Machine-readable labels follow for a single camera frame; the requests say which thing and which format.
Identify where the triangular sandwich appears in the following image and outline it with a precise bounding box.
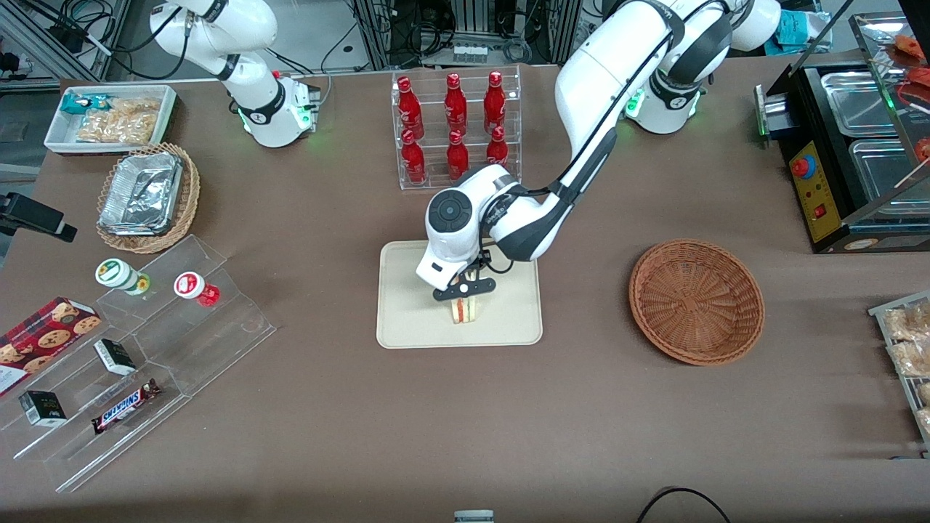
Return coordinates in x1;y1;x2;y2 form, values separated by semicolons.
448;295;485;326

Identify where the beige plastic serving tray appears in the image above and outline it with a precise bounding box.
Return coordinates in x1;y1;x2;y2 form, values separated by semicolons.
376;237;544;350

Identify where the white rectangular snack tray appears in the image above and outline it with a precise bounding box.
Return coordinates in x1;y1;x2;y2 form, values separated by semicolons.
44;84;178;156

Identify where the light wicker basket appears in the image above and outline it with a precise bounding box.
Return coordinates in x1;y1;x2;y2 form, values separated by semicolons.
96;142;201;255

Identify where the round brown wicker basket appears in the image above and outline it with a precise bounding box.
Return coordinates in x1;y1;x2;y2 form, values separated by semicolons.
628;239;765;366

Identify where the tray of packaged pastries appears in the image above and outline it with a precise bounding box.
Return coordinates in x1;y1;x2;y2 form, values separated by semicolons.
868;289;930;451

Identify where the clear acrylic bottle rack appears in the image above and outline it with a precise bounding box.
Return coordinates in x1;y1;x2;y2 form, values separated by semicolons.
391;65;522;192

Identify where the green and white lidded cup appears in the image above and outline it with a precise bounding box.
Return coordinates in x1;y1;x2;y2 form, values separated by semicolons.
95;259;151;296

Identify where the red cola bottle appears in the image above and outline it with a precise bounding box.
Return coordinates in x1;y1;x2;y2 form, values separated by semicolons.
485;126;510;169
401;129;428;185
397;76;425;140
446;130;471;182
484;70;507;134
444;73;468;135

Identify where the stack of foil trays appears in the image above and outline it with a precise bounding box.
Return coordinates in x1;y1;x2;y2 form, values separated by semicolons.
98;151;184;237

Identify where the clear bag of crackers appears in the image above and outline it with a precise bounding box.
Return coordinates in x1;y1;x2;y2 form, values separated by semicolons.
108;97;161;117
75;109;158;145

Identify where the red chocolate chip cookie box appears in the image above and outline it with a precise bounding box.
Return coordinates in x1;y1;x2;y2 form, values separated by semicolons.
0;296;102;397

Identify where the small black box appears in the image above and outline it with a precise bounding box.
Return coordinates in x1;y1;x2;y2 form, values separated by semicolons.
94;338;137;376
18;390;68;426

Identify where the red and white lidded cup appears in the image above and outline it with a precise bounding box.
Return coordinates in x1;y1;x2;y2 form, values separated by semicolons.
174;271;221;307

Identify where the Snickers chocolate bar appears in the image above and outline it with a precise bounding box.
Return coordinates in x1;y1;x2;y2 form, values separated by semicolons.
91;378;161;435

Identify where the clear acrylic stepped display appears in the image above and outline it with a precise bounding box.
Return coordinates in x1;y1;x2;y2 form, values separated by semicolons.
0;234;278;495

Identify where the black food warmer appliance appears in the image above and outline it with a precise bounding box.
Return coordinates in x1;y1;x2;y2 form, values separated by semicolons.
753;11;930;254

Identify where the teal crumpled bag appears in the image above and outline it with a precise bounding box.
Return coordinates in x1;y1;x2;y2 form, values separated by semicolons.
776;10;833;53

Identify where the stainless steel pan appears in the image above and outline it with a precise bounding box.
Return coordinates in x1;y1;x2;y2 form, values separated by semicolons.
847;138;930;220
820;70;900;139

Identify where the aluminium frame rack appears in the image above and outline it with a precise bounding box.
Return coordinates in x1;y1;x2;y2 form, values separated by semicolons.
352;0;582;70

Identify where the black cable loop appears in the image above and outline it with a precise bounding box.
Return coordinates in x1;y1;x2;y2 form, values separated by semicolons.
636;487;731;523

